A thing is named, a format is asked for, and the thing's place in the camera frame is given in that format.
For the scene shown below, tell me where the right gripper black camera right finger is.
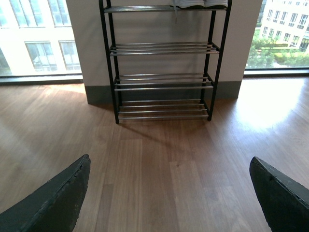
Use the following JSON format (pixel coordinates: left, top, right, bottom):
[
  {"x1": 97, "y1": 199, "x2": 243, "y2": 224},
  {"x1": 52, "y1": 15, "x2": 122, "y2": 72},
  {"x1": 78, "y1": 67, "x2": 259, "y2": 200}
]
[{"x1": 249, "y1": 157, "x2": 309, "y2": 232}]

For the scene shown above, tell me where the right gripper black camera left finger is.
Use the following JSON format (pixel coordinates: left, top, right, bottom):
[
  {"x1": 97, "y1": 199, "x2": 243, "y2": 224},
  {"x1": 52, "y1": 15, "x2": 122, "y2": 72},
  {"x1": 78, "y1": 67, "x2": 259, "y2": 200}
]
[{"x1": 0, "y1": 154, "x2": 91, "y2": 232}]

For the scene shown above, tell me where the grey knit sneaker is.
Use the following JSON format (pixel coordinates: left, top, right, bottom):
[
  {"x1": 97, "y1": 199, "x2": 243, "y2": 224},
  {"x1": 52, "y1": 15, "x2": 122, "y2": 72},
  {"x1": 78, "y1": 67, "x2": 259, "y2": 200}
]
[
  {"x1": 204, "y1": 0, "x2": 228, "y2": 7},
  {"x1": 169, "y1": 0, "x2": 205, "y2": 23}
]

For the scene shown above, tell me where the black metal shoe rack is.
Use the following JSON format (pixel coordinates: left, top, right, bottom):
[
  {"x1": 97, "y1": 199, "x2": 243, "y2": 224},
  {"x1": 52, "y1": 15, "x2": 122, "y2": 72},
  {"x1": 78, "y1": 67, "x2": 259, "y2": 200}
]
[{"x1": 98, "y1": 0, "x2": 232, "y2": 123}]

